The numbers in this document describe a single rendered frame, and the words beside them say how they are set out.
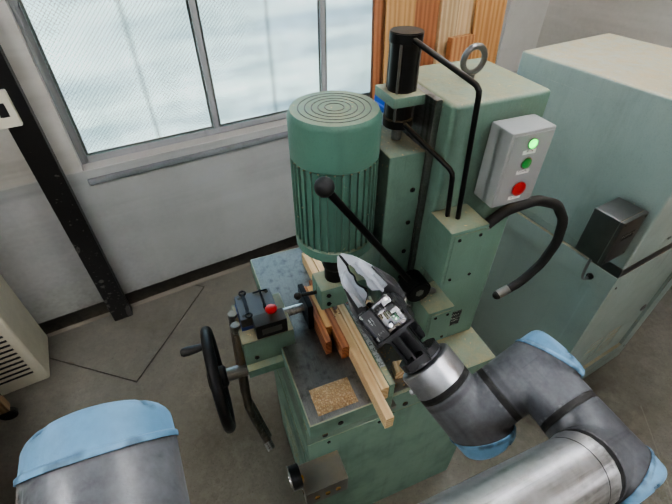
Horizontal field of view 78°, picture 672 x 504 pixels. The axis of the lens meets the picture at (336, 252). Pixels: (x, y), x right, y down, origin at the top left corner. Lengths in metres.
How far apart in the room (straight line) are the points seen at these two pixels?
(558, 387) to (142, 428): 0.52
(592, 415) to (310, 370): 0.64
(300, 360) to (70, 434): 0.77
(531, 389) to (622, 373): 1.89
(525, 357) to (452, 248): 0.28
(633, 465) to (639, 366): 1.99
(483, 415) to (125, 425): 0.48
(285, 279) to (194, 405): 1.03
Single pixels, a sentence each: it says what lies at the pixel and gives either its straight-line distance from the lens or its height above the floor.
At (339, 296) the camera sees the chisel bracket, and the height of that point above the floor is 1.03.
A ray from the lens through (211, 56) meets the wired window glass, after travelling 2.17.
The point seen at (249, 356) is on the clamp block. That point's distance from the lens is 1.11.
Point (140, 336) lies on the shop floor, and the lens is 2.49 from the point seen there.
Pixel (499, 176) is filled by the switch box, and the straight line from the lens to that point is 0.85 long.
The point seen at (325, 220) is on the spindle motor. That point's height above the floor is 1.31.
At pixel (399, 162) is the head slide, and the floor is 1.41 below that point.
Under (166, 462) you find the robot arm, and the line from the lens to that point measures 0.38.
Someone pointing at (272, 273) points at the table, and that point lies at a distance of 1.30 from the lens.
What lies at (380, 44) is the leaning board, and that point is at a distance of 2.32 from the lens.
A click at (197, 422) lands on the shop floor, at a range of 2.10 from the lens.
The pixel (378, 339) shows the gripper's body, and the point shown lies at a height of 1.28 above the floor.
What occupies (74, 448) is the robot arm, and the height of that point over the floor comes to 1.50.
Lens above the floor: 1.80
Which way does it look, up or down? 41 degrees down
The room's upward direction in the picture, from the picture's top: straight up
